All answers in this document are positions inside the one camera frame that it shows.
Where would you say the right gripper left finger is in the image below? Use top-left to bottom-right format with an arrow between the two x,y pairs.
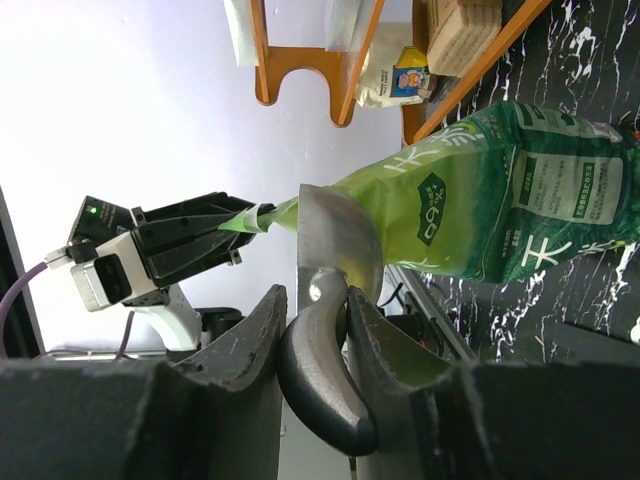
1,285 -> 287,479

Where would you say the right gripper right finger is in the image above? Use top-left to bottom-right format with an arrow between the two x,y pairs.
348,288 -> 639,479

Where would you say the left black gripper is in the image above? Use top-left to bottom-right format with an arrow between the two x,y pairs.
131,192 -> 255,289

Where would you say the grey metal scoop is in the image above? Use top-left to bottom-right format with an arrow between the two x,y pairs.
276,184 -> 384,457

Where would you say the green litter bag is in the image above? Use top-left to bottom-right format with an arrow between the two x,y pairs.
223,101 -> 639,285

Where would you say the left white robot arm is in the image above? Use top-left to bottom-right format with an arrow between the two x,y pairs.
65,192 -> 273,357

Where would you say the orange wooden shelf rack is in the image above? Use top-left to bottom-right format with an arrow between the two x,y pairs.
249,1 -> 548,145

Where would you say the white printed mug lower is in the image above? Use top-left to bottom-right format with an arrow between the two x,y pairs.
355,22 -> 437,108

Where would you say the clear plastic bag pack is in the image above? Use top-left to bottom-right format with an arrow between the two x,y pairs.
324,0 -> 370,52

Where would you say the beige sponge pack left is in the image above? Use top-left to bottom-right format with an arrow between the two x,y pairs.
425,0 -> 503,78

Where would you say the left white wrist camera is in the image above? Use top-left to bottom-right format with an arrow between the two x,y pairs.
44,231 -> 157,312

